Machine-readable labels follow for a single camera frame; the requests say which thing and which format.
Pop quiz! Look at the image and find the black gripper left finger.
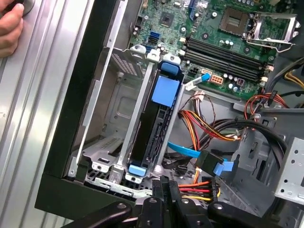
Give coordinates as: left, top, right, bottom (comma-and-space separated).
60, 175, 169, 228

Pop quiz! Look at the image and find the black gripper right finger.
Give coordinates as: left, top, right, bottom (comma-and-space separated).
168, 180, 283, 228

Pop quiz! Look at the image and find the orange red yellow power wire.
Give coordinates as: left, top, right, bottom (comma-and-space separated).
178, 109, 242, 204

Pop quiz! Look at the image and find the blue data wire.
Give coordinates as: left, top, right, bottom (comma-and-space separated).
167, 72, 235, 178

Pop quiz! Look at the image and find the hard disk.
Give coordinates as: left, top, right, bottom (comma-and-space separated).
127, 60, 186, 178

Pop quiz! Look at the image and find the round black tool blue ring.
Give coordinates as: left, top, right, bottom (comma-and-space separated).
0, 0, 36, 16

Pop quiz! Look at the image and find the grey metal disk bay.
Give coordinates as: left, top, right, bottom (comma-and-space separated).
68, 44, 186, 190

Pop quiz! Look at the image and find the person right hand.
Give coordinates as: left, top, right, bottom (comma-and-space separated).
0, 3, 25, 58

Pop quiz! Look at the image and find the grey metal drive cage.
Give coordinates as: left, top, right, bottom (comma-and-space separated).
231, 104, 304, 228

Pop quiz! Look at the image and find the blue SATA port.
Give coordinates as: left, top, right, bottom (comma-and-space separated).
148, 31, 162, 45

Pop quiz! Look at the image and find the green motherboard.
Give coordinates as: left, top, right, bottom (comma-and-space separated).
129, 0, 304, 102

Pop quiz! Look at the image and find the black chipset chip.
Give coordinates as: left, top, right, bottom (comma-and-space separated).
160, 11, 176, 26

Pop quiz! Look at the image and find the CPU socket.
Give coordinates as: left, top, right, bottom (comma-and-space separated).
218, 6, 249, 33

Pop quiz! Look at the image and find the blue expansion slot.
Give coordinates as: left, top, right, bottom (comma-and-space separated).
188, 0, 198, 22

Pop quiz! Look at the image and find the metal socket cover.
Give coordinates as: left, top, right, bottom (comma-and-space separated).
246, 10, 299, 45

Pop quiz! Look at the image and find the thick black cable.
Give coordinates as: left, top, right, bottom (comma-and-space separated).
199, 118, 289, 171

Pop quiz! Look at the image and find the purple white wire bundle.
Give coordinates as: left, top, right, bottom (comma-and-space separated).
190, 91, 216, 126

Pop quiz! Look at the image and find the red orange wire bundle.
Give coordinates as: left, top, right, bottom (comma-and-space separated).
244, 92, 304, 119

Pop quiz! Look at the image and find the yellow black wire bundle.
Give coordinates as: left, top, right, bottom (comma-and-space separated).
282, 68, 304, 88

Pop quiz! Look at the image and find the wire locking lever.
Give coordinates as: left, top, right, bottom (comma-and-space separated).
246, 38, 297, 53

